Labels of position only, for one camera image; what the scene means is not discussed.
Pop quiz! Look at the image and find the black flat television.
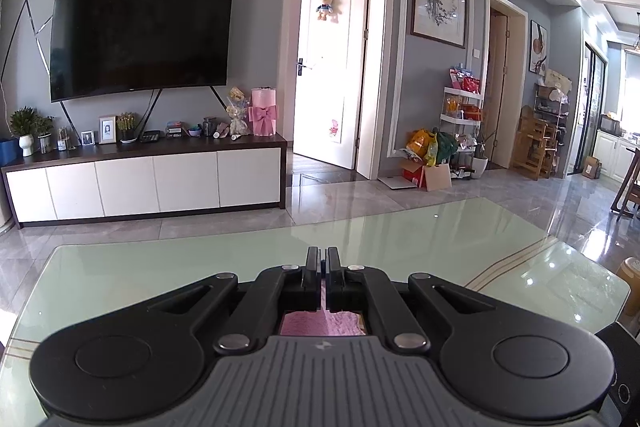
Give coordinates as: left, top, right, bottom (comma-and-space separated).
50, 0, 235, 104

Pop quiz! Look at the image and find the brown cardboard box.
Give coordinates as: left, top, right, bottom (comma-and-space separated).
423, 164, 452, 192

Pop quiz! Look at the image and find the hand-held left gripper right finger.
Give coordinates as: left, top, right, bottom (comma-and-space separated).
326, 247, 496, 354

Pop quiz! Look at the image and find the large white photo frame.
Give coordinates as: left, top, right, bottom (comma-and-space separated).
98, 115, 117, 144

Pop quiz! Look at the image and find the wooden stool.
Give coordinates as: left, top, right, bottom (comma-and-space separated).
615, 257, 640, 333

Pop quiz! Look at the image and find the wooden shelf rack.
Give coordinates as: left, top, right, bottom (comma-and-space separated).
512, 105, 558, 182

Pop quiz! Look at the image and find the white bathroom scale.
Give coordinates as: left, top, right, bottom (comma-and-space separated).
377, 175, 418, 190

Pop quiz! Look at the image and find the pink gift box with bow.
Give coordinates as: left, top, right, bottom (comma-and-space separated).
248, 88, 279, 136

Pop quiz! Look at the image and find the pink towel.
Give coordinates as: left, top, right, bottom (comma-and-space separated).
280, 284, 367, 338

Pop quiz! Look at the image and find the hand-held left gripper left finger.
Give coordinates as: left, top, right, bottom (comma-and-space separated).
147, 247, 321, 355

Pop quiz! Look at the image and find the white door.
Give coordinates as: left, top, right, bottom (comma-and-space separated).
292, 0, 372, 170

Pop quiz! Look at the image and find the yellow-green potted plant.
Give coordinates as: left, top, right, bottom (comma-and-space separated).
116, 112, 138, 144

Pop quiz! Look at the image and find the potted plant in white vase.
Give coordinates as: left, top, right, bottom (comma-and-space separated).
10, 107, 39, 158

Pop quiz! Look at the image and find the metal storage rack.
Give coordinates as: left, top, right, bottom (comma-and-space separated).
532, 69, 571, 142

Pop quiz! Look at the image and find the plant in white floor pot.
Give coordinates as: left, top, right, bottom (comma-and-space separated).
470, 132, 493, 180

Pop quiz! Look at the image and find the framed fruit picture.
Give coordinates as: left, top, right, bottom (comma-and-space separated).
529, 20, 549, 76

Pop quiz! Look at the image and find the wrapped flower bouquet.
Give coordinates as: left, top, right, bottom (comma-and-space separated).
225, 87, 251, 138

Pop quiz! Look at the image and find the dark wooden chair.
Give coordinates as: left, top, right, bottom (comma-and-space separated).
610, 147, 640, 223

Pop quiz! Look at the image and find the blue container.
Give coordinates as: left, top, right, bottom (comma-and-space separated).
0, 138, 21, 168

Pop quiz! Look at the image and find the white shelf cart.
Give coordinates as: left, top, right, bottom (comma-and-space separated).
440, 67, 485, 178

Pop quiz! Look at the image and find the potted plant in grey pot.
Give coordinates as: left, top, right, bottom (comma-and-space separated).
34, 116, 55, 154

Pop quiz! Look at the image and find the white television cabinet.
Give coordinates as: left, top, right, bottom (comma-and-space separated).
0, 134, 288, 229

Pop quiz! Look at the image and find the yellow bag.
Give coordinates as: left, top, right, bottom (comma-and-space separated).
407, 128, 437, 162

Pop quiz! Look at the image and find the framed ink painting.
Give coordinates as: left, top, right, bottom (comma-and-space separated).
411, 0, 468, 50

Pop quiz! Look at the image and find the green bag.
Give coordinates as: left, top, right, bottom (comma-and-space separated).
431, 131, 458, 166

